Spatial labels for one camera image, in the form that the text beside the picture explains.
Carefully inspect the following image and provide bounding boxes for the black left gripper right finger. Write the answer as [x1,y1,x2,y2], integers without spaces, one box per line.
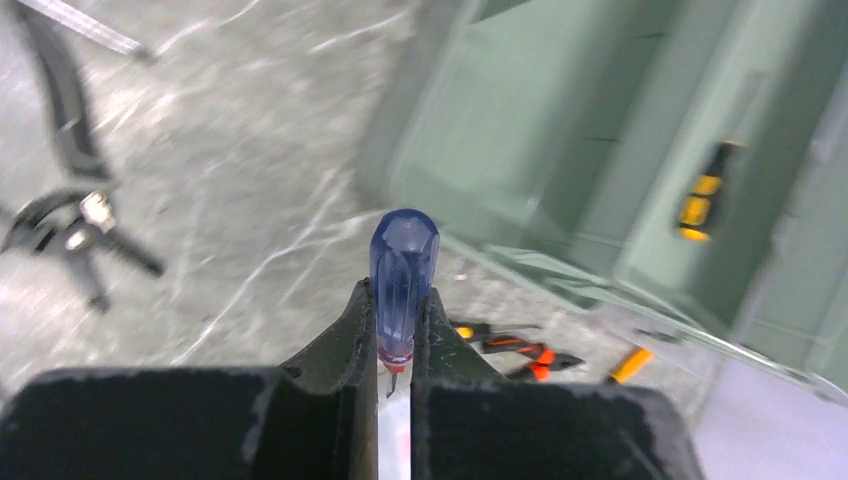
[410,291,703,480]

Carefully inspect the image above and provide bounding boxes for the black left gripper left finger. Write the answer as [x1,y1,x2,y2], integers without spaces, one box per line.
[1,280,378,479]

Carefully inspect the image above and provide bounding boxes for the orange handled screwdriver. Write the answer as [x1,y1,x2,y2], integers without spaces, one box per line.
[604,347,654,384]

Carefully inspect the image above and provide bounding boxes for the blue red handled screwdriver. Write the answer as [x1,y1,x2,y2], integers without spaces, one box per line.
[369,208,440,397]

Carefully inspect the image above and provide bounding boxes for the yellow black handled screwdriver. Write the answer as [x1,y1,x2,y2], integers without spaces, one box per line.
[677,140,743,242]

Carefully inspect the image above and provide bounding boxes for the green toolbox with clear lid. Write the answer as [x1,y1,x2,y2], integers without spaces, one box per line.
[357,1,847,404]

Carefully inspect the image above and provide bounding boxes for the small yellow black screwdriver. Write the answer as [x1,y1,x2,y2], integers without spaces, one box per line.
[450,321,540,342]

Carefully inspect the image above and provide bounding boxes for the orange black long nose pliers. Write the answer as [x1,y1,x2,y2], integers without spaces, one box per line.
[481,335,585,383]

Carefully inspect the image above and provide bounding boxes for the black handled pliers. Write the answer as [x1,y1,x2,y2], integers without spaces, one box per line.
[1,1,165,313]

